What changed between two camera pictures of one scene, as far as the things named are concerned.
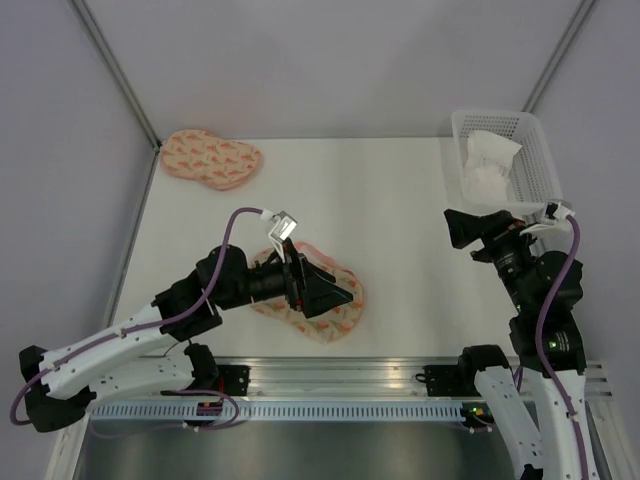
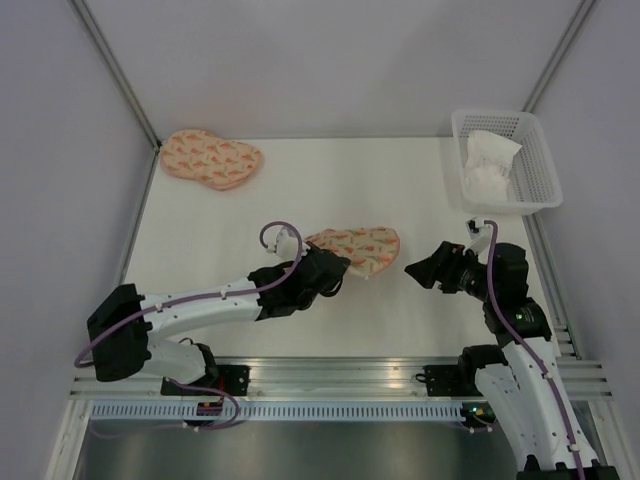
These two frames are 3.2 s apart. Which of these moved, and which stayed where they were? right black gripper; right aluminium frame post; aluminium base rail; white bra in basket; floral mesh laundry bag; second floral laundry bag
Moved: right black gripper; floral mesh laundry bag
Stayed: second floral laundry bag; white bra in basket; right aluminium frame post; aluminium base rail
